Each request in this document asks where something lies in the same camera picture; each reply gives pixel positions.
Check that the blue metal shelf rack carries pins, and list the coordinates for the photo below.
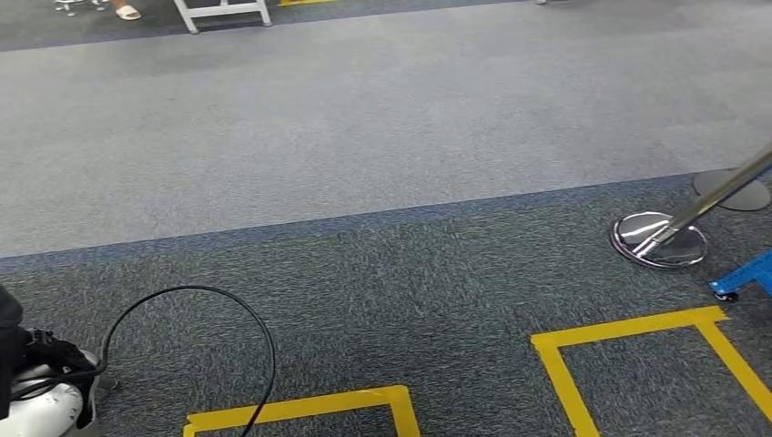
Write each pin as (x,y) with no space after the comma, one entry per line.
(748,274)

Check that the person's foot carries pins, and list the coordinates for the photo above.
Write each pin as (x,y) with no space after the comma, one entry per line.
(128,12)

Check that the chrome chair base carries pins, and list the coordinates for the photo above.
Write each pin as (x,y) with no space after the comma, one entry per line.
(66,6)

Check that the white frame stool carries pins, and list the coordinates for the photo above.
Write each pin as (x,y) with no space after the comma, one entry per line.
(223,10)

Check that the chrome stanchion post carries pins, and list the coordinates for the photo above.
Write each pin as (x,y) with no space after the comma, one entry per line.
(681,250)

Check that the dark stanchion post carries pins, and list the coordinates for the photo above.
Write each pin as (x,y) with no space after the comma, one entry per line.
(748,196)

